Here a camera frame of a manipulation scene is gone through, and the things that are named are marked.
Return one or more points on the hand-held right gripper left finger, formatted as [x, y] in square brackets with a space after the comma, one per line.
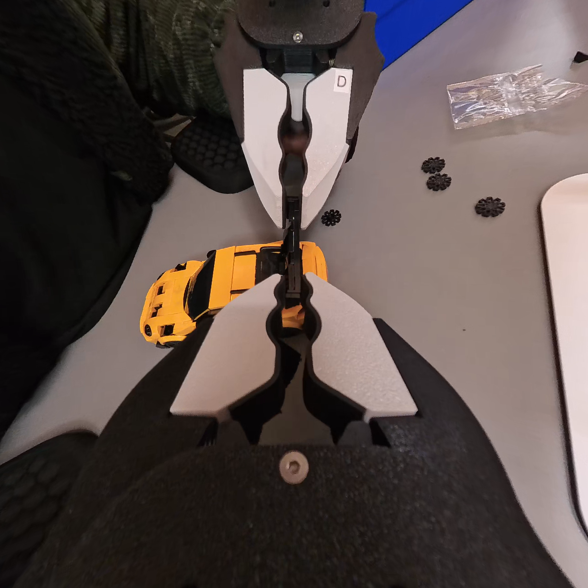
[229, 358]

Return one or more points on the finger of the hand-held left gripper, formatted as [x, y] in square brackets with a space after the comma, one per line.
[262, 138]
[328, 138]

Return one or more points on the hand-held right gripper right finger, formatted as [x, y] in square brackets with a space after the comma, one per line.
[358, 358]

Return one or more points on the yellow lego car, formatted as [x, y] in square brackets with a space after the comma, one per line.
[170, 303]

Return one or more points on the person's left forearm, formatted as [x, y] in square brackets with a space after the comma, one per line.
[160, 46]

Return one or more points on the black lego wheel rim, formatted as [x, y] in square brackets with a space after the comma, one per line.
[330, 217]
[433, 164]
[438, 182]
[489, 206]

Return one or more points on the tiny black lego stud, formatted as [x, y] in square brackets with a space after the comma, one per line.
[581, 57]

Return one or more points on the person's left hand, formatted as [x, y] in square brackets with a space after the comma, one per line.
[294, 138]

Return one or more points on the blue plastic storage bin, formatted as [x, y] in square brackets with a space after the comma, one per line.
[404, 23]

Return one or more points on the clear plastic bag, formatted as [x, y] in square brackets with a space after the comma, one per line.
[505, 96]

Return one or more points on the white desk stand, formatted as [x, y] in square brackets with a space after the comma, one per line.
[569, 321]

